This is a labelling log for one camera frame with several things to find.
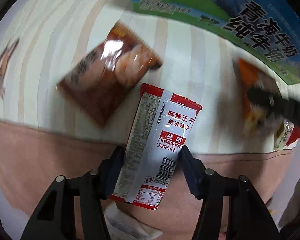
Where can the silver white snack packet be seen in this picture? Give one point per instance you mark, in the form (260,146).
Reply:
(123,227)

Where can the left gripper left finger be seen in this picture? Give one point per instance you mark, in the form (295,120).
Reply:
(54,216)

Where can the orange panda snack packet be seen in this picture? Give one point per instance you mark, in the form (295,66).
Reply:
(257,120)

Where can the small red snack packet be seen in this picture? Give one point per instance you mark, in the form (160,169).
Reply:
(295,135)

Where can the small cream snack sachet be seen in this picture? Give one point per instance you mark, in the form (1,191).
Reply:
(283,134)

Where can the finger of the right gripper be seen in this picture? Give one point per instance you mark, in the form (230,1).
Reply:
(289,109)

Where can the red white spicy strip packet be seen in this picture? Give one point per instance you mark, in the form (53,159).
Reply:
(160,128)

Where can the brown snack packet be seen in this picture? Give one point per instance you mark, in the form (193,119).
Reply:
(106,75)

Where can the cardboard milk box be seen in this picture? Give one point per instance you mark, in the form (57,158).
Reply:
(268,29)

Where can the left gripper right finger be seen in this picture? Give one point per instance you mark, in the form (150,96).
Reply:
(248,216)

